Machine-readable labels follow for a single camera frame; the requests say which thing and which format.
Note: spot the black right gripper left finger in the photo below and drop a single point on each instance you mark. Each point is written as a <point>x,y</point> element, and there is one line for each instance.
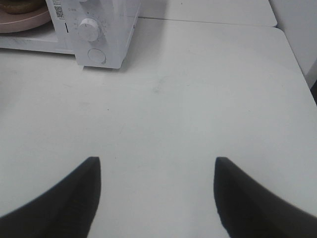
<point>66,210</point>

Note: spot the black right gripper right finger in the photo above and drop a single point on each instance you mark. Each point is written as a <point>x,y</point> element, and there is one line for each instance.
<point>249,210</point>

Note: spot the white round door button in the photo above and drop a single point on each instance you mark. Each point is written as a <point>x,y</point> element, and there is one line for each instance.
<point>97,56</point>

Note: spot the white round knob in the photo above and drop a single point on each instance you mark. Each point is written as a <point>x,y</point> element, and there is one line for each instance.
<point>89,30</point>

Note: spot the pink round plate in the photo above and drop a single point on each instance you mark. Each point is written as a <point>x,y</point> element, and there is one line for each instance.
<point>21,22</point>

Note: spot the burger with lettuce and tomato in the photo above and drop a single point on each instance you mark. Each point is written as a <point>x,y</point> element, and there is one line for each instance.
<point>21,6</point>

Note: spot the white microwave oven body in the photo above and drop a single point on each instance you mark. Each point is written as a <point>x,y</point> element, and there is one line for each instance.
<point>116,19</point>

